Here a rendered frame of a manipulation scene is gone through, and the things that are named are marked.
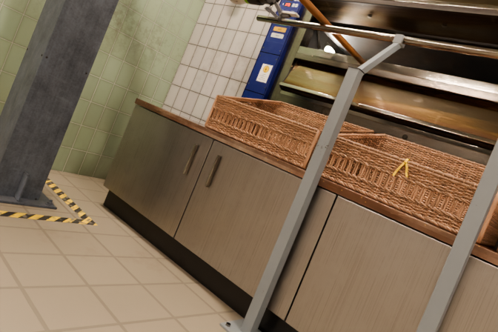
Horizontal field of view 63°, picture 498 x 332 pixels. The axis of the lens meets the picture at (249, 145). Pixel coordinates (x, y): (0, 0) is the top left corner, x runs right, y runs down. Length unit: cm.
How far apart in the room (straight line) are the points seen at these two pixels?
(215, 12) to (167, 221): 155
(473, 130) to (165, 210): 131
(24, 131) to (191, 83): 121
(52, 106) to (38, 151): 20
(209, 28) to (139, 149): 111
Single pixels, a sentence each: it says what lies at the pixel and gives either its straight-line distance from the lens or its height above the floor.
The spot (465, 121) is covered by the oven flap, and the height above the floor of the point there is 101.
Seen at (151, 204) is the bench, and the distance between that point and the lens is 189.
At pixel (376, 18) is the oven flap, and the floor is 137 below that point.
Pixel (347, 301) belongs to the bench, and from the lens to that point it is 134.
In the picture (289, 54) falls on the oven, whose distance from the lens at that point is 231.
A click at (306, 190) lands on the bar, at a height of 52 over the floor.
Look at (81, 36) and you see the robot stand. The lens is 188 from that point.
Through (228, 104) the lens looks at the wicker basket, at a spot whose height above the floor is 71.
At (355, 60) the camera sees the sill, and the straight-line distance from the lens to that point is 211.
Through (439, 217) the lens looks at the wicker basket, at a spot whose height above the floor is 61.
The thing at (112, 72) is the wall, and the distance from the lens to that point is 262.
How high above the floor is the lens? 61
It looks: 1 degrees down
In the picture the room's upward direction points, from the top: 22 degrees clockwise
